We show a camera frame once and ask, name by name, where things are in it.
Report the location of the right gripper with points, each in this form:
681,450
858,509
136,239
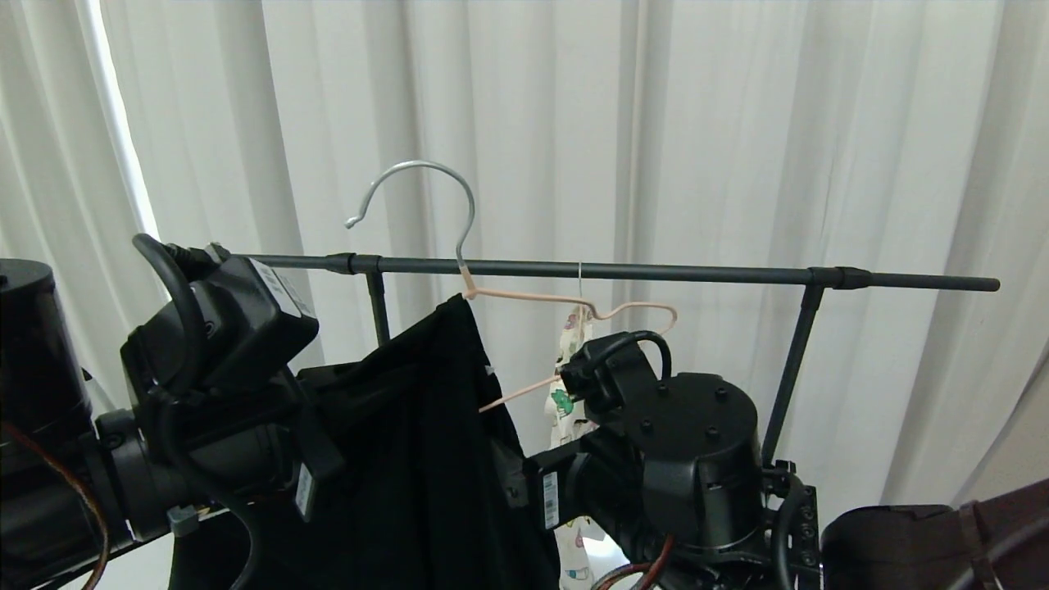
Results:
590,483

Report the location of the pink clothes hanger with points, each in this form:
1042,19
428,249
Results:
524,295
580,283

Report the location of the cream printed garment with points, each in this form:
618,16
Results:
565,410

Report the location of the white curtain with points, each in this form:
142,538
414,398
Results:
656,123

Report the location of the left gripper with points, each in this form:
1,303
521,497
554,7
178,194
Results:
213,467

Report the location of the black clothes rack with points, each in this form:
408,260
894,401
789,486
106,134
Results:
697,272

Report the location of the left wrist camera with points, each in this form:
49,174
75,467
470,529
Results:
229,328

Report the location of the black garment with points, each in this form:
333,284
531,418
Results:
410,459

